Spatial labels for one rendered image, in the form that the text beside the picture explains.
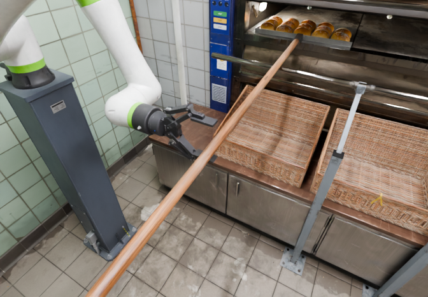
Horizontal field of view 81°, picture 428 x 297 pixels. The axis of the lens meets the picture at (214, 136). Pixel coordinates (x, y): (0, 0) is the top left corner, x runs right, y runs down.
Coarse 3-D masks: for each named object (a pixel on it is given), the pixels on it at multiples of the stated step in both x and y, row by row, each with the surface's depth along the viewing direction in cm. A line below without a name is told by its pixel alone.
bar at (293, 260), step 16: (256, 64) 123; (272, 64) 120; (320, 80) 112; (336, 80) 109; (400, 96) 100; (416, 96) 98; (352, 112) 106; (336, 160) 104; (320, 192) 118; (304, 224) 136; (304, 240) 144; (288, 256) 166; (304, 256) 166; (416, 256) 115; (400, 272) 124; (416, 272) 117; (368, 288) 151; (384, 288) 135
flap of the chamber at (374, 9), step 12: (264, 0) 126; (276, 0) 123; (288, 0) 121; (300, 0) 119; (312, 0) 116; (372, 12) 108; (384, 12) 106; (396, 12) 104; (408, 12) 102; (420, 12) 101
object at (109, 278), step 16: (288, 48) 127; (256, 96) 95; (240, 112) 85; (224, 128) 78; (208, 160) 70; (192, 176) 64; (176, 192) 60; (160, 208) 56; (144, 224) 54; (144, 240) 52; (128, 256) 49; (112, 272) 46; (96, 288) 44
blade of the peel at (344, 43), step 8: (256, 32) 156; (264, 32) 154; (272, 32) 151; (280, 32) 149; (352, 32) 154; (312, 40) 144; (320, 40) 141; (328, 40) 140; (336, 40) 138; (352, 40) 138
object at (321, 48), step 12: (252, 36) 154; (264, 36) 151; (276, 36) 150; (300, 48) 145; (312, 48) 142; (324, 48) 138; (336, 48) 136; (348, 48) 135; (360, 48) 135; (372, 60) 130; (384, 60) 128; (396, 60) 125; (408, 60) 123; (420, 60) 123
